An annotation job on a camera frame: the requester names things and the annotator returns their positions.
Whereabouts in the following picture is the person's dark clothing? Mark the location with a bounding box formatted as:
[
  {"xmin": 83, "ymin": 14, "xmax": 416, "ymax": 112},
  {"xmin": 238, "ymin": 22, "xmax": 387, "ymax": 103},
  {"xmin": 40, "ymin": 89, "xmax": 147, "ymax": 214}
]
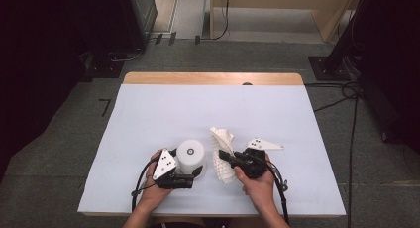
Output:
[{"xmin": 155, "ymin": 217, "xmax": 232, "ymax": 228}]

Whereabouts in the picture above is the dark curtain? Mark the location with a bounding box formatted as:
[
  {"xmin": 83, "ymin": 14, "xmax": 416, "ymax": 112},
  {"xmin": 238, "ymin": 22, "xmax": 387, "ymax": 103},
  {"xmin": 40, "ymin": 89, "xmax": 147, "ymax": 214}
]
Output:
[{"xmin": 350, "ymin": 0, "xmax": 420, "ymax": 154}]

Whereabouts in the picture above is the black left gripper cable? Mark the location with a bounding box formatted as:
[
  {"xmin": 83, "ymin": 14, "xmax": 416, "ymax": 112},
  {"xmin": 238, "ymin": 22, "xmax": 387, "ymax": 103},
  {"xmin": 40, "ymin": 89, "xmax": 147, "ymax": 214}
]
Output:
[{"xmin": 131, "ymin": 157, "xmax": 161, "ymax": 213}]

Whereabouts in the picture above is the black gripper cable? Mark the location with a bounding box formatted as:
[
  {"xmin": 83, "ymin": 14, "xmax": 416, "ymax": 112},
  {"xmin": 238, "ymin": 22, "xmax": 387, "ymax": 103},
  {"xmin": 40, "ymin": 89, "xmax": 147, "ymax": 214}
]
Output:
[
  {"xmin": 262, "ymin": 160, "xmax": 291, "ymax": 226},
  {"xmin": 131, "ymin": 157, "xmax": 161, "ymax": 213}
]

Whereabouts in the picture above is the black floor cable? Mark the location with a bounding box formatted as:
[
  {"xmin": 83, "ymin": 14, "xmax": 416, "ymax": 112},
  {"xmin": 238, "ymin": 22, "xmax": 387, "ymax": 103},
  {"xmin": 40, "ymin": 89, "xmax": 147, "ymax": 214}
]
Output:
[
  {"xmin": 346, "ymin": 95, "xmax": 361, "ymax": 228},
  {"xmin": 305, "ymin": 80, "xmax": 364, "ymax": 113}
]

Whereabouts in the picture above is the person's right hand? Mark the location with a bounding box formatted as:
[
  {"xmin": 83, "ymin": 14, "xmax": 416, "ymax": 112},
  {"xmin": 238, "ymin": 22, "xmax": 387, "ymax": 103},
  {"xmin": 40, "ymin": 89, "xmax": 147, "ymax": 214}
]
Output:
[{"xmin": 233, "ymin": 154, "xmax": 277, "ymax": 207}]

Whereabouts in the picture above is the person's left hand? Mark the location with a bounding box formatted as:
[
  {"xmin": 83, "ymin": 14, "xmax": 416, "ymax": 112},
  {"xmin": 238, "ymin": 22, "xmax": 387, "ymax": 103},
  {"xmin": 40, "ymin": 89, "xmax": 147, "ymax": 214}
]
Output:
[{"xmin": 141, "ymin": 148, "xmax": 173, "ymax": 206}]

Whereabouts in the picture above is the white textured cloth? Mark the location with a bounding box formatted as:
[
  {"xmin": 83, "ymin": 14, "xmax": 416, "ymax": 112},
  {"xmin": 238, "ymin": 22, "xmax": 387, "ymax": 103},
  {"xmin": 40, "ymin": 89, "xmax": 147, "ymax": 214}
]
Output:
[{"xmin": 209, "ymin": 126, "xmax": 239, "ymax": 185}]

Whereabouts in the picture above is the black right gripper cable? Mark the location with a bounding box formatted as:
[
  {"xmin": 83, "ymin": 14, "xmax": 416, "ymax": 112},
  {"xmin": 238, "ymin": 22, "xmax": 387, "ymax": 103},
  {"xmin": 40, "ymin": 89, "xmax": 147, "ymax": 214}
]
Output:
[{"xmin": 262, "ymin": 160, "xmax": 291, "ymax": 226}]

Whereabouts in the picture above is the black hanging cable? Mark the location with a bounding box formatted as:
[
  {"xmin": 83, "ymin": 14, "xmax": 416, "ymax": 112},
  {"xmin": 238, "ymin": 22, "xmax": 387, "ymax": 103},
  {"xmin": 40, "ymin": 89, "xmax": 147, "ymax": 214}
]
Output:
[{"xmin": 200, "ymin": 0, "xmax": 232, "ymax": 42}]

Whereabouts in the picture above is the black metal stand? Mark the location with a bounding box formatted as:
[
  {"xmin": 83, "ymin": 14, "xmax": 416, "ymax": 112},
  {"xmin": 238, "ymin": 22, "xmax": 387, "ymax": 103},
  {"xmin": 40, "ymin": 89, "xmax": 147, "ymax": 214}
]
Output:
[{"xmin": 308, "ymin": 0, "xmax": 374, "ymax": 82}]

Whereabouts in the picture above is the white cup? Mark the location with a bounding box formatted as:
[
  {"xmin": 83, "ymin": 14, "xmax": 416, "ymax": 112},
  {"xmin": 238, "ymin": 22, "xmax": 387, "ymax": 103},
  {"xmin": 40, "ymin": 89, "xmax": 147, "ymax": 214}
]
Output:
[{"xmin": 175, "ymin": 139, "xmax": 206, "ymax": 176}]

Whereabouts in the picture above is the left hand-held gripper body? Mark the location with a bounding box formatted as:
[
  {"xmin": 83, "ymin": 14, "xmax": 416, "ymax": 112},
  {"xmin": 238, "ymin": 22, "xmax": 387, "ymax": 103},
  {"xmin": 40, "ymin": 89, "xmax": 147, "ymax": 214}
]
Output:
[{"xmin": 152, "ymin": 148, "xmax": 196, "ymax": 190}]

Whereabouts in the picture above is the white table sheet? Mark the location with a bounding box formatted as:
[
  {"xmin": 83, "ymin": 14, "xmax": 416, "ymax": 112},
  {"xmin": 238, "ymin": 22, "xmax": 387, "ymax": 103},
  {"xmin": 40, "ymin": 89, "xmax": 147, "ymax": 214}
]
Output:
[{"xmin": 77, "ymin": 83, "xmax": 347, "ymax": 217}]

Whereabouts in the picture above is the black stand base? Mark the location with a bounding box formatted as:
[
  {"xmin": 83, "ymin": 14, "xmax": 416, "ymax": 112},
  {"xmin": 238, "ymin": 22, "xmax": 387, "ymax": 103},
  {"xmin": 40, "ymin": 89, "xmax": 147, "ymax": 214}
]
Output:
[{"xmin": 86, "ymin": 52, "xmax": 125, "ymax": 79}]

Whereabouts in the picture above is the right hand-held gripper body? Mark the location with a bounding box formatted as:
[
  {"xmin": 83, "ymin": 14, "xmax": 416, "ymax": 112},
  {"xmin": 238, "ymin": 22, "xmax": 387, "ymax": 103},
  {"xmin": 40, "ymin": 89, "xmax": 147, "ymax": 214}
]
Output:
[{"xmin": 233, "ymin": 137, "xmax": 285, "ymax": 180}]

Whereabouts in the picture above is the grey floor cable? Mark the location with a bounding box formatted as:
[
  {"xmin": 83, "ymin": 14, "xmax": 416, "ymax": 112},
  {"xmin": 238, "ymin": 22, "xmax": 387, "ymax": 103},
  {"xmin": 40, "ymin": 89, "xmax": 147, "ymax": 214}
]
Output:
[{"xmin": 109, "ymin": 48, "xmax": 146, "ymax": 63}]

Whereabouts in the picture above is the black equipment cabinet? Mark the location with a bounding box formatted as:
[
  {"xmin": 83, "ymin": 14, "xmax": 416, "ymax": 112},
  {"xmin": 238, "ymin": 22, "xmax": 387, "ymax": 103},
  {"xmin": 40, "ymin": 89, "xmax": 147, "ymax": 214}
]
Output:
[{"xmin": 118, "ymin": 0, "xmax": 158, "ymax": 52}]

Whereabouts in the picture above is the beige wooden cabinet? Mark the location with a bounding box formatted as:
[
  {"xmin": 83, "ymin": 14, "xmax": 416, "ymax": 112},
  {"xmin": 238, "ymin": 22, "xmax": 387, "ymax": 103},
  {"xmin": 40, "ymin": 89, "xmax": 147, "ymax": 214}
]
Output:
[{"xmin": 209, "ymin": 0, "xmax": 365, "ymax": 44}]

